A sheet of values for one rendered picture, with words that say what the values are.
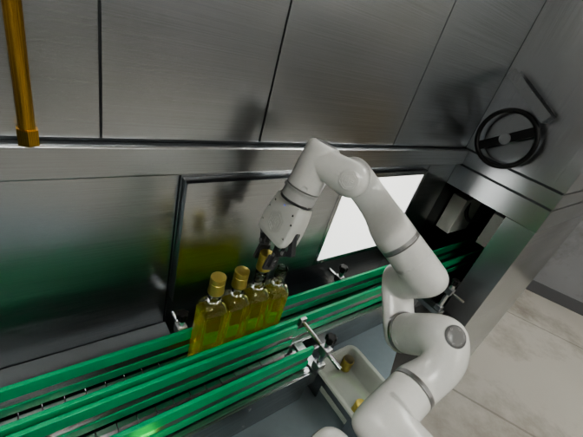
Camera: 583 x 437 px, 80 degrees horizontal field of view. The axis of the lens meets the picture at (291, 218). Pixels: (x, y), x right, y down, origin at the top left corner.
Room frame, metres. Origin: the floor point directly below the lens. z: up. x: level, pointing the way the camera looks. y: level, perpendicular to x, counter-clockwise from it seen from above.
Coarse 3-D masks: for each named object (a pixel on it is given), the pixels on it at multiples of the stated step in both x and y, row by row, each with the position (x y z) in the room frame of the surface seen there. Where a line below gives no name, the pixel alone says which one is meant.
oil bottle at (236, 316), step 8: (224, 296) 0.58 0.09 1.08; (232, 296) 0.58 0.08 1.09; (232, 304) 0.56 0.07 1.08; (240, 304) 0.58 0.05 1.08; (248, 304) 0.59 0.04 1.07; (232, 312) 0.56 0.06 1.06; (240, 312) 0.58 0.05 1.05; (232, 320) 0.56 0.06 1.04; (240, 320) 0.58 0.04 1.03; (224, 328) 0.56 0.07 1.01; (232, 328) 0.57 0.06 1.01; (240, 328) 0.59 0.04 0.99; (224, 336) 0.56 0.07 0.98; (232, 336) 0.57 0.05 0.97
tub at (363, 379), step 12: (348, 348) 0.77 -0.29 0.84; (324, 360) 0.70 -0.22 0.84; (360, 360) 0.75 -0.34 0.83; (324, 372) 0.71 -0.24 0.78; (336, 372) 0.73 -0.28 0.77; (348, 372) 0.74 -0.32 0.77; (360, 372) 0.74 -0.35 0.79; (372, 372) 0.72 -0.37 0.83; (336, 384) 0.69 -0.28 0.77; (348, 384) 0.70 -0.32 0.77; (360, 384) 0.71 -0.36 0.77; (372, 384) 0.70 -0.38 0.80; (336, 396) 0.60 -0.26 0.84; (348, 396) 0.66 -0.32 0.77; (360, 396) 0.67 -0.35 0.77; (348, 408) 0.57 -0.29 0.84
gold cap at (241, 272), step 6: (240, 270) 0.59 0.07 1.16; (246, 270) 0.60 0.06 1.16; (234, 276) 0.58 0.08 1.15; (240, 276) 0.58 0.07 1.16; (246, 276) 0.58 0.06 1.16; (234, 282) 0.58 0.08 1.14; (240, 282) 0.58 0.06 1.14; (246, 282) 0.59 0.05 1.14; (234, 288) 0.58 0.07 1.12; (240, 288) 0.58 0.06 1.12
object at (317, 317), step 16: (464, 256) 1.37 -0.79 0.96; (448, 272) 1.32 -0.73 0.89; (336, 304) 0.81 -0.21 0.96; (352, 304) 0.88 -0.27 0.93; (368, 304) 0.94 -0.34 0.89; (288, 320) 0.69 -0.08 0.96; (320, 320) 0.78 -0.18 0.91; (256, 336) 0.61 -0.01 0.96; (208, 352) 0.52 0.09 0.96; (160, 368) 0.45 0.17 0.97; (176, 368) 0.46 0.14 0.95; (128, 384) 0.40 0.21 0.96; (80, 400) 0.34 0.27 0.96; (96, 400) 0.36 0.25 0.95; (32, 416) 0.29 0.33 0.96; (48, 416) 0.30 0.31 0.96; (0, 432) 0.26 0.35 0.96
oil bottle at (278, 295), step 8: (272, 288) 0.65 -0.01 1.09; (280, 288) 0.66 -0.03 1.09; (272, 296) 0.64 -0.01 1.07; (280, 296) 0.65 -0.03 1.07; (272, 304) 0.64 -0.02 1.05; (280, 304) 0.66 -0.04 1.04; (272, 312) 0.65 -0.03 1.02; (280, 312) 0.67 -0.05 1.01; (264, 320) 0.64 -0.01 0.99; (272, 320) 0.65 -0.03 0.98; (264, 328) 0.64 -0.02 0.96
